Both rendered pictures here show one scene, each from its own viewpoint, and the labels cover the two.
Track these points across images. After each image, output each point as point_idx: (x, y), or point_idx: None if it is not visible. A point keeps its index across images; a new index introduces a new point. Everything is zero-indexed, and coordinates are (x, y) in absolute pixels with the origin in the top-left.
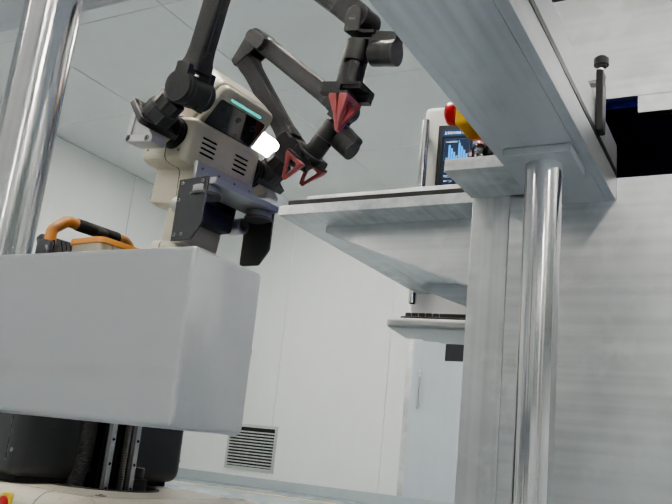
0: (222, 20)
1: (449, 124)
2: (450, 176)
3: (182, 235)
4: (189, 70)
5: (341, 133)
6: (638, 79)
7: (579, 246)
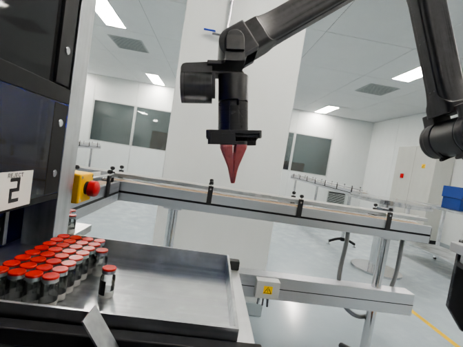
0: (426, 49)
1: (94, 196)
2: (86, 233)
3: None
4: (425, 124)
5: None
6: None
7: None
